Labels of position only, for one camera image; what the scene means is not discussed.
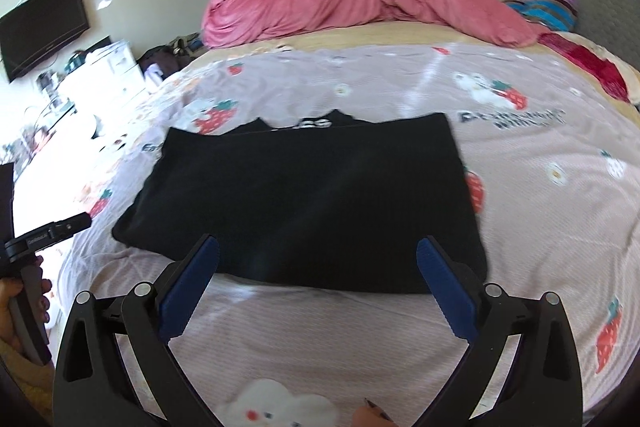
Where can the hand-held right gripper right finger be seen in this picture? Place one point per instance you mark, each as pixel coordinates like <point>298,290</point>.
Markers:
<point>445,292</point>

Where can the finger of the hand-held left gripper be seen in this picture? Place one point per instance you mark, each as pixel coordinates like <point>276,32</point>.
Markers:
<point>62,232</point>

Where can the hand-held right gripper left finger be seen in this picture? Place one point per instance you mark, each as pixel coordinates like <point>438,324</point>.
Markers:
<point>192,292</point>

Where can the black printed t-shirt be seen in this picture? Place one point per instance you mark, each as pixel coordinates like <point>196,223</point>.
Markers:
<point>300,207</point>

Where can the person's left forearm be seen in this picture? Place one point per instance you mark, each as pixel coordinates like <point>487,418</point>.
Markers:
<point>25,387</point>

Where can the person's left hand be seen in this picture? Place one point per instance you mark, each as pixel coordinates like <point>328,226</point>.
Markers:
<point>7,312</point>

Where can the person's right hand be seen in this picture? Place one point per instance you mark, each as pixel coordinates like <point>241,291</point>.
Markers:
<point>372,417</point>

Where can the strawberry print bed sheet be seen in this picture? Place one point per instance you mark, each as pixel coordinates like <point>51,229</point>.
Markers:
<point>540,227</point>

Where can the white dresser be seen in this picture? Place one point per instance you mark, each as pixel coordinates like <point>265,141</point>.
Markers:
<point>110,72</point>

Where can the teal container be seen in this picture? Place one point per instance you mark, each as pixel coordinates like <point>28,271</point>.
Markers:
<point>78,62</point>

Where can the dark bags pile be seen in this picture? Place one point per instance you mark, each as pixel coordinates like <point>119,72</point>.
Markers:
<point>160,57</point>

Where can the black flat television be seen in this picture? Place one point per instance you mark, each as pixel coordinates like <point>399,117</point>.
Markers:
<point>45,32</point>

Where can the bed with beige sheet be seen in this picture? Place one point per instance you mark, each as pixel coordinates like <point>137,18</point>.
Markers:
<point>350,38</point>

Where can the red patterned cream blanket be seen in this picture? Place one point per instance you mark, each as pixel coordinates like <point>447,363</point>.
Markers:
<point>590,62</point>

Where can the striped blue pillow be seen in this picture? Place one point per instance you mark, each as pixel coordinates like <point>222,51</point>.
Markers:
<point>545,12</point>

